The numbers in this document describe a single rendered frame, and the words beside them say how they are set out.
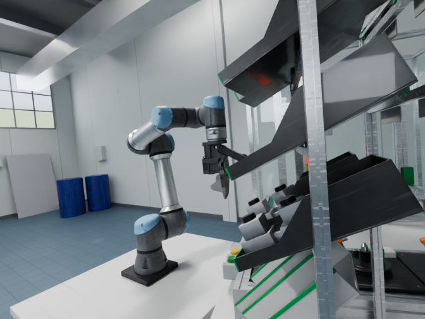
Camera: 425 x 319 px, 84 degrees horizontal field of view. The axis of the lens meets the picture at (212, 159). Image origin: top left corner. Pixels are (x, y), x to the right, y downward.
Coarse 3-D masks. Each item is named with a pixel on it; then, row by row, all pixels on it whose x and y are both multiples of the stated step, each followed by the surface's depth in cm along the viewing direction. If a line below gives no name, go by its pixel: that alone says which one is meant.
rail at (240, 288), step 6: (246, 270) 85; (252, 270) 88; (240, 276) 81; (246, 276) 81; (240, 282) 78; (246, 282) 77; (234, 288) 75; (240, 288) 76; (246, 288) 74; (234, 294) 74; (240, 294) 74; (234, 300) 74; (234, 306) 74; (240, 312) 74; (240, 318) 74; (246, 318) 74
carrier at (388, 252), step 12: (360, 252) 78; (384, 252) 75; (360, 264) 77; (384, 264) 76; (396, 264) 79; (360, 276) 74; (384, 276) 72; (396, 276) 72; (408, 276) 72; (360, 288) 69; (372, 288) 68; (396, 288) 67; (408, 288) 66; (420, 288) 66
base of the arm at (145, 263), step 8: (160, 248) 108; (136, 256) 108; (144, 256) 104; (152, 256) 105; (160, 256) 107; (136, 264) 106; (144, 264) 104; (152, 264) 104; (160, 264) 105; (136, 272) 105; (144, 272) 103; (152, 272) 103
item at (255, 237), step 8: (248, 216) 45; (256, 216) 46; (264, 216) 46; (248, 224) 44; (256, 224) 43; (264, 224) 44; (248, 232) 44; (256, 232) 44; (264, 232) 43; (272, 232) 44; (280, 232) 43; (248, 240) 45; (256, 240) 44; (264, 240) 43; (272, 240) 42; (248, 248) 44; (256, 248) 44
